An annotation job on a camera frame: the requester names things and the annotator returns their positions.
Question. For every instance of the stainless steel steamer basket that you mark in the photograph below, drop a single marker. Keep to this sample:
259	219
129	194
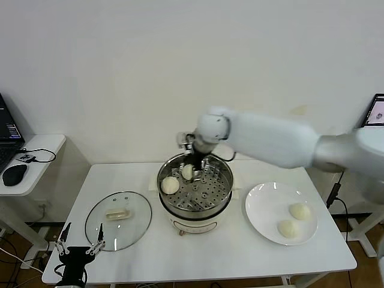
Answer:
210	192

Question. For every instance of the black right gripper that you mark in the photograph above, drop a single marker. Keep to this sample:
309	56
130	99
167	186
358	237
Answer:
198	159

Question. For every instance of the round glass lid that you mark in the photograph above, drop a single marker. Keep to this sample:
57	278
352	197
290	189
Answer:
135	216

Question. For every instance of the small black usb hub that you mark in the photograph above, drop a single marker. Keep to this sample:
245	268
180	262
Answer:
24	158

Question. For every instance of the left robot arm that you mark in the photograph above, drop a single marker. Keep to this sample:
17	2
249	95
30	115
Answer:
73	284

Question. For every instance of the black computer mouse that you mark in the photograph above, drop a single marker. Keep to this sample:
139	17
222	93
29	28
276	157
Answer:
14	175

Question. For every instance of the white electric cooker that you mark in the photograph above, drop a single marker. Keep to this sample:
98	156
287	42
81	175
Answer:
195	226

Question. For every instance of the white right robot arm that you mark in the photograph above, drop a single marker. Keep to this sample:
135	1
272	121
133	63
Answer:
270	138

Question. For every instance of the white steamed baozi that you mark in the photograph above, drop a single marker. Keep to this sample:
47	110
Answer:
300	211
289	229
170	185
187	173

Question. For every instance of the black open laptop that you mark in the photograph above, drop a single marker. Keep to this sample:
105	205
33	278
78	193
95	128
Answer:
7	129
375	112

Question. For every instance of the white round plate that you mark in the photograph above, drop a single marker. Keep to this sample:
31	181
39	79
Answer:
270	207

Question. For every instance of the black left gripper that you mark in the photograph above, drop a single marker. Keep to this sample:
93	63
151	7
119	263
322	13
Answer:
76	258

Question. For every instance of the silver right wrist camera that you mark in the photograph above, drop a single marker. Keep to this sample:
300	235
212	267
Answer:
184	141

